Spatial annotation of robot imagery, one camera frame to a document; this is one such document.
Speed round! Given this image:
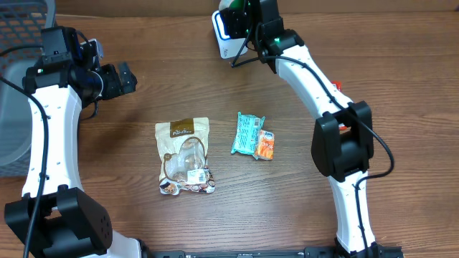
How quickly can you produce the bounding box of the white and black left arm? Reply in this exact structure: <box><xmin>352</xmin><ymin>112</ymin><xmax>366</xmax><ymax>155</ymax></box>
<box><xmin>4</xmin><ymin>27</ymin><xmax>148</xmax><ymax>257</ymax></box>

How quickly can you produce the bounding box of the red stick snack packet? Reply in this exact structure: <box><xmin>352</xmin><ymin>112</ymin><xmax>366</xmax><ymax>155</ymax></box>
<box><xmin>331</xmin><ymin>81</ymin><xmax>347</xmax><ymax>132</ymax></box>

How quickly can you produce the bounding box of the grey plastic mesh basket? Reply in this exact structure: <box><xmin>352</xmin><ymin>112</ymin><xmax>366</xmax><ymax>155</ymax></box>
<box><xmin>1</xmin><ymin>0</ymin><xmax>56</xmax><ymax>177</ymax></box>

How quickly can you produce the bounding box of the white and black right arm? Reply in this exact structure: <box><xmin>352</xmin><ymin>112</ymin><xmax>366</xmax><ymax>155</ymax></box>
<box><xmin>216</xmin><ymin>0</ymin><xmax>380</xmax><ymax>257</ymax></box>

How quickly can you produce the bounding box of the beige dried food bag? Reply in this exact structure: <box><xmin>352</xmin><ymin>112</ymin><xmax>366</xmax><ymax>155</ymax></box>
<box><xmin>155</xmin><ymin>118</ymin><xmax>216</xmax><ymax>196</ymax></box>

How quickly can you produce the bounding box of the white barcode scanner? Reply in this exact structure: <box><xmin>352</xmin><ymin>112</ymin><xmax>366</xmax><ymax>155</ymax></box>
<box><xmin>212</xmin><ymin>11</ymin><xmax>245</xmax><ymax>59</ymax></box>

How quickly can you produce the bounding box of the green lid jar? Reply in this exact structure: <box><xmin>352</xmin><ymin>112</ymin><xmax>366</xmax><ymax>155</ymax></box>
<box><xmin>219</xmin><ymin>0</ymin><xmax>245</xmax><ymax>11</ymax></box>

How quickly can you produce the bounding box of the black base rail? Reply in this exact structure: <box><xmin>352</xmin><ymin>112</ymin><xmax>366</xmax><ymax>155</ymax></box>
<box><xmin>150</xmin><ymin>245</ymin><xmax>404</xmax><ymax>258</ymax></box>

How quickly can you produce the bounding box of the teal snack packet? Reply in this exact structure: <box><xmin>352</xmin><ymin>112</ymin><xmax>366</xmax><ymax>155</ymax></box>
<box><xmin>231</xmin><ymin>112</ymin><xmax>265</xmax><ymax>155</ymax></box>

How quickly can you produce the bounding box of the orange snack packet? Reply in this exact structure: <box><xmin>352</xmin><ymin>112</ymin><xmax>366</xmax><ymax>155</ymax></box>
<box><xmin>253</xmin><ymin>130</ymin><xmax>275</xmax><ymax>161</ymax></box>

